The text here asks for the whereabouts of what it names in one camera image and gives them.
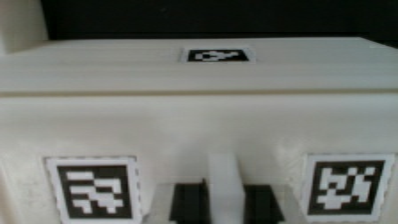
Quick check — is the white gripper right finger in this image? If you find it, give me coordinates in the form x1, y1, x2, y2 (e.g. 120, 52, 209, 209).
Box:
243, 185, 284, 224

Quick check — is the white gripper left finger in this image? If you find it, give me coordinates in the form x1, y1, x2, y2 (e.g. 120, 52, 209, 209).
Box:
168, 181, 209, 224

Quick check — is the white door panel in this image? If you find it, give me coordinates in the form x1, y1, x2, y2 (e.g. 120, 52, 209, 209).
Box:
0, 93, 398, 224

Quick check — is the white cabinet box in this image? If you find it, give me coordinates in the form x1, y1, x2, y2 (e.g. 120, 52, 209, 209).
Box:
0, 38, 398, 97

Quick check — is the white U-shaped frame fence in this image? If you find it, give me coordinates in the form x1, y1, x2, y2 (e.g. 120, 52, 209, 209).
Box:
0, 0, 47, 56

